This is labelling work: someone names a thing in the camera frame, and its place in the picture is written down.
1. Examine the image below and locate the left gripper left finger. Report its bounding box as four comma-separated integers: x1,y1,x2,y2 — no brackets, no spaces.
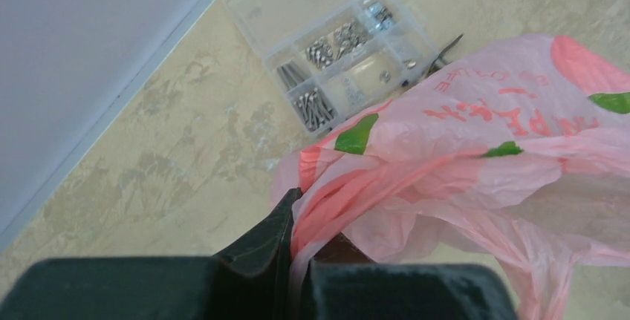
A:
1,189,302,319

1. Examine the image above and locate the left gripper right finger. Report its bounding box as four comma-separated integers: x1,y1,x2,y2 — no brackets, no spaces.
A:
301,234,518,319

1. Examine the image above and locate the metal pump nozzle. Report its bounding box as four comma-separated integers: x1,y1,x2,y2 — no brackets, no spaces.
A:
424,33,464,78

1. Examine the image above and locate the pink plastic bag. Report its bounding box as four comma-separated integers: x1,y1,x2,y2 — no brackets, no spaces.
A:
273,34,629,319

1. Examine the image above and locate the clear screw organizer box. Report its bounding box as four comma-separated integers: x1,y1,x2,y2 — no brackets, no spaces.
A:
224,0,439,139

